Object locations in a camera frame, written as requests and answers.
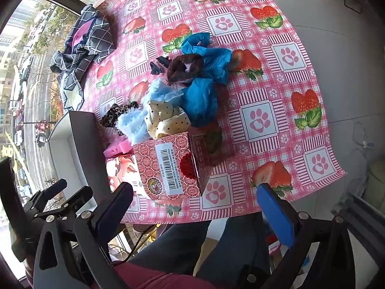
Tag red patterned tissue box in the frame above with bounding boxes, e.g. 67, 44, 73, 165
134, 132, 213, 200

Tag grey open cardboard box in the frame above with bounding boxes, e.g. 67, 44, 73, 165
48, 111, 111, 214

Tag white power strip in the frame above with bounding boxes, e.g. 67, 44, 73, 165
362, 140, 375, 149

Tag cream polka dot scrunchie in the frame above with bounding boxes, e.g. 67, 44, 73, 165
144, 100, 191, 139

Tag small dark striped sock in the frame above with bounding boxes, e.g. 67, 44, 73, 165
149, 56, 172, 75

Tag leopard print scrunchie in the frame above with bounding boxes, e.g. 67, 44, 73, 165
99, 101, 139, 136

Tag pink sponge block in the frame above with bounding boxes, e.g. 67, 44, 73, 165
103, 139, 133, 158

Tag navy plaid folded garment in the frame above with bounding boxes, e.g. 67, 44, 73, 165
50, 5, 116, 113

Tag blue cloth front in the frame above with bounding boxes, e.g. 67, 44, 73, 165
180, 78, 218, 127

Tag pink strawberry paw tablecloth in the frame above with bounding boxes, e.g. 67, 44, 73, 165
82, 0, 345, 224

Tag light blue fluffy cloth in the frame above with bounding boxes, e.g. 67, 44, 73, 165
117, 78, 183, 145

